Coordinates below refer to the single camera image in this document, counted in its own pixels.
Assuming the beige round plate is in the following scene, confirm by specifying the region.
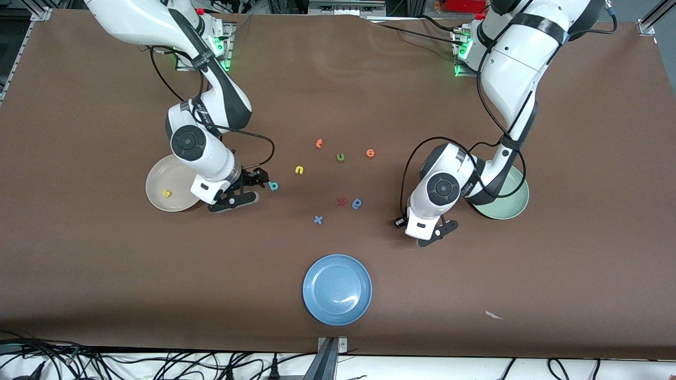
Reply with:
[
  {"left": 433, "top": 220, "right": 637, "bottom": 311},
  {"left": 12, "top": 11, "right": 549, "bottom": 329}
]
[{"left": 146, "top": 154, "right": 209, "bottom": 213}]

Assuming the blue round plate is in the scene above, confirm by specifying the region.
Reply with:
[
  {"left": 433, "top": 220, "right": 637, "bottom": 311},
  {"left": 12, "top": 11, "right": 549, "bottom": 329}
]
[{"left": 303, "top": 254, "right": 373, "bottom": 326}]

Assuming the green round plate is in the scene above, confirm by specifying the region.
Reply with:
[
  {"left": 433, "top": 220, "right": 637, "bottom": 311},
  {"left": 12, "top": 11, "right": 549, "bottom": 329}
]
[{"left": 473, "top": 166, "right": 530, "bottom": 220}]

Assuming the brown table cover sheet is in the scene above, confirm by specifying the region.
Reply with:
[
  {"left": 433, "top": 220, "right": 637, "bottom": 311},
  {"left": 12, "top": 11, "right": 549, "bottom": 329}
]
[{"left": 0, "top": 9, "right": 676, "bottom": 360}]

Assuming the grey metal device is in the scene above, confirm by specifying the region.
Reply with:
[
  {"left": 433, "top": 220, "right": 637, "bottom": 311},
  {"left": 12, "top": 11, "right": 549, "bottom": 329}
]
[{"left": 308, "top": 0, "right": 387, "bottom": 16}]

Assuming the red box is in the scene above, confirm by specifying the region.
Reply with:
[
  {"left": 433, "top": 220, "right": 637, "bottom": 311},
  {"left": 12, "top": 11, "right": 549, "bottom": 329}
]
[{"left": 443, "top": 0, "right": 487, "bottom": 14}]

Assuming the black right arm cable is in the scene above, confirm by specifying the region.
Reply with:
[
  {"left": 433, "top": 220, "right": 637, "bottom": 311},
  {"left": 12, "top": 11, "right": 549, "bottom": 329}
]
[{"left": 149, "top": 46, "right": 276, "bottom": 172}]

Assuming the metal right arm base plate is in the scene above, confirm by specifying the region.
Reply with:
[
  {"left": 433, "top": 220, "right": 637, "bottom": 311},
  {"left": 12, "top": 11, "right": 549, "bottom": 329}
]
[{"left": 176, "top": 24, "right": 233, "bottom": 72}]

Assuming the aluminium profile with bracket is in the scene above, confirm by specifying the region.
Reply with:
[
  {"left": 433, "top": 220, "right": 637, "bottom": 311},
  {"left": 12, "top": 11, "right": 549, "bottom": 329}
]
[{"left": 304, "top": 336, "right": 349, "bottom": 380}]

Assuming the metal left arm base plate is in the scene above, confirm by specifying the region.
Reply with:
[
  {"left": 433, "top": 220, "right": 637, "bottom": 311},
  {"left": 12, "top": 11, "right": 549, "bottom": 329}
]
[{"left": 454, "top": 26, "right": 486, "bottom": 79}]

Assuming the black base power cable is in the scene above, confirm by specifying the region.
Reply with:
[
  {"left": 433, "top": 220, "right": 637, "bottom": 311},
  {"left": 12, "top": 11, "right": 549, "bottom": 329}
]
[{"left": 367, "top": 18, "right": 465, "bottom": 47}]

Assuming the aluminium frame rail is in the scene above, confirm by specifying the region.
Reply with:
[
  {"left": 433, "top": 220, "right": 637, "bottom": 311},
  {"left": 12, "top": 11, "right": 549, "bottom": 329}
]
[{"left": 0, "top": 6, "right": 53, "bottom": 101}]

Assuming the black cable bundle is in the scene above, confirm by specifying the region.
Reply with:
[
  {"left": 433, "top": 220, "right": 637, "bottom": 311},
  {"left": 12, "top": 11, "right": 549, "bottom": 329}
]
[{"left": 0, "top": 330, "right": 304, "bottom": 380}]

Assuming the aluminium corner post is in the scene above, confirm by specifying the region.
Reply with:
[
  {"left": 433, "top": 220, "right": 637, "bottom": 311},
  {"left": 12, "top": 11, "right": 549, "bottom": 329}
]
[{"left": 636, "top": 0, "right": 676, "bottom": 36}]

